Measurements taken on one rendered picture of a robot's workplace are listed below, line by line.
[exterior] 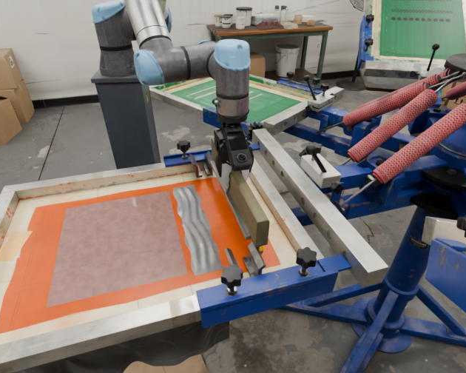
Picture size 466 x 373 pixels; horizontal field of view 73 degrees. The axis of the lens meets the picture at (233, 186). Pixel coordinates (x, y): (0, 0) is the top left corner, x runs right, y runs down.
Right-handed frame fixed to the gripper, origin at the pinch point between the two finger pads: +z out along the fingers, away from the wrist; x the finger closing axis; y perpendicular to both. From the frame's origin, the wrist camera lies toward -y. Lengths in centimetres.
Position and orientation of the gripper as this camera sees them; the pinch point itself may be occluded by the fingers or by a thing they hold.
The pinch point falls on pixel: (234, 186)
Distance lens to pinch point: 84.1
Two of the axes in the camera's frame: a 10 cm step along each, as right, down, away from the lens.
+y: -2.9, -5.5, 7.8
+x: -9.6, 1.7, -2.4
